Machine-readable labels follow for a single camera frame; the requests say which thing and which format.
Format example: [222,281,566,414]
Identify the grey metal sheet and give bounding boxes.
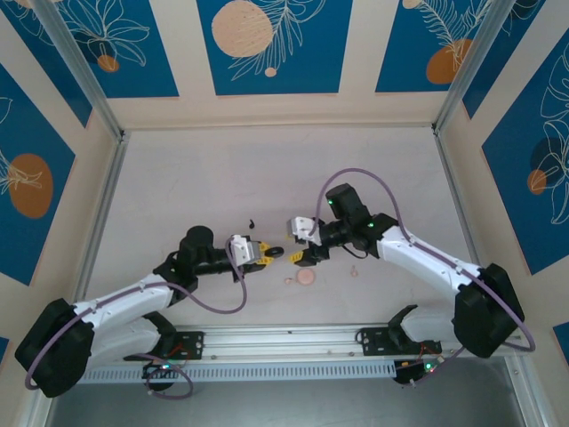
[44,382,528,427]

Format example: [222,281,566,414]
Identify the aluminium cross rail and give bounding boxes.
[84,323,530,364]

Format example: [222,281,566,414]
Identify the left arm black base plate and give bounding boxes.
[146,331,206,361]

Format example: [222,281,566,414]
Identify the grey slotted cable duct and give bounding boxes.
[82,360,397,384]

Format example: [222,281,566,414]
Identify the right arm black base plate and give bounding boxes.
[357,326,444,357]

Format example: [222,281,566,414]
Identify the aluminium corner post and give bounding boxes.
[430,0,519,137]
[29,0,131,144]

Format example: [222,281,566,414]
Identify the aluminium frame profile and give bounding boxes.
[17,393,52,427]
[504,355,548,427]

